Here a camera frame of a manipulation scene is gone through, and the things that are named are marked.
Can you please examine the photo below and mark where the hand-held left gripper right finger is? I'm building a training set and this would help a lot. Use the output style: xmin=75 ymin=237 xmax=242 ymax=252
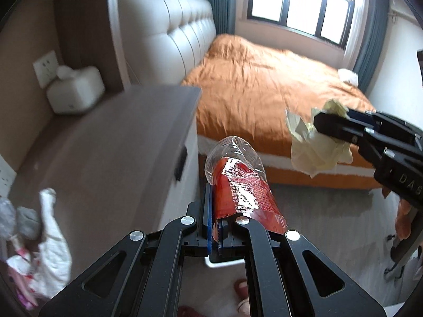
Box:
xmin=215 ymin=216 xmax=387 ymax=317

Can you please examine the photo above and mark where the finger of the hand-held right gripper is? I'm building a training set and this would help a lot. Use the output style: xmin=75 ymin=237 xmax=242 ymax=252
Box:
xmin=346 ymin=108 xmax=417 ymax=137
xmin=312 ymin=111 xmax=395 ymax=160

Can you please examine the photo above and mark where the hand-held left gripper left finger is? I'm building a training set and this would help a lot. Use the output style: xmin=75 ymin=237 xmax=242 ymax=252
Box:
xmin=39 ymin=183 xmax=216 ymax=317

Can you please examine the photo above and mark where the pale yellow paper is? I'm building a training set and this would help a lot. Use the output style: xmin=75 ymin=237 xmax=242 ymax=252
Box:
xmin=285 ymin=99 xmax=353 ymax=179

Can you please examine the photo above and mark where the red snack packet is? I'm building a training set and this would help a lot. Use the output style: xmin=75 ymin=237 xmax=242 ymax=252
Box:
xmin=205 ymin=135 xmax=287 ymax=241

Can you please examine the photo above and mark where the person's right hand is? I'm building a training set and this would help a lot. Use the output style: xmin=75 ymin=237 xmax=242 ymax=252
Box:
xmin=383 ymin=188 xmax=417 ymax=241

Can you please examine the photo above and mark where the white crumpled tissue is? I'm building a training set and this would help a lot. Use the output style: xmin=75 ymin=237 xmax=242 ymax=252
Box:
xmin=338 ymin=68 xmax=360 ymax=86

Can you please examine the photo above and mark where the pink slipper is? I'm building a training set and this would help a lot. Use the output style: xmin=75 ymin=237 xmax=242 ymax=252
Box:
xmin=234 ymin=279 xmax=252 ymax=314

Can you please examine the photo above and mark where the grey blue curtain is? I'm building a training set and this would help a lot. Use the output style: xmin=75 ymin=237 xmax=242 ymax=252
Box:
xmin=354 ymin=0 xmax=391 ymax=94
xmin=200 ymin=0 xmax=237 ymax=36

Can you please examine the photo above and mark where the red slipper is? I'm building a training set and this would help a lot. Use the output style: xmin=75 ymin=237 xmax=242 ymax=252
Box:
xmin=178 ymin=305 xmax=207 ymax=317

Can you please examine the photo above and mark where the orange blanket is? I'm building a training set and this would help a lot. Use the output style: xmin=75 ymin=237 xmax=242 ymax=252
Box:
xmin=181 ymin=33 xmax=385 ymax=189

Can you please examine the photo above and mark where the black framed window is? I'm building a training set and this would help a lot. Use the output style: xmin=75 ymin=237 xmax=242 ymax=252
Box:
xmin=246 ymin=0 xmax=358 ymax=49

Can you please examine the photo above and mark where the white plastic bag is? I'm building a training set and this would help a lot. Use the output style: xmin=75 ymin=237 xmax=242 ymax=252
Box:
xmin=37 ymin=188 xmax=72 ymax=300

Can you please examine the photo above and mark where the white tissue box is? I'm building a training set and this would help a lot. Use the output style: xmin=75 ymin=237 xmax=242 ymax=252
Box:
xmin=46 ymin=65 xmax=105 ymax=115

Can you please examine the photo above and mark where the pink printed packet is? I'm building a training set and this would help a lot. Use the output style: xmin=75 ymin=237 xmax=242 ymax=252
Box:
xmin=6 ymin=246 xmax=39 ymax=310

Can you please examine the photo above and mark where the beige padded headboard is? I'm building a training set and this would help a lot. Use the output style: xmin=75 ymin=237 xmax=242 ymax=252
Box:
xmin=116 ymin=0 xmax=217 ymax=90

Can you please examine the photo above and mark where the white wall socket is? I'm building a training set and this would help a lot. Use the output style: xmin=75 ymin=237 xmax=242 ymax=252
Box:
xmin=32 ymin=50 xmax=60 ymax=89
xmin=0 ymin=155 xmax=17 ymax=199

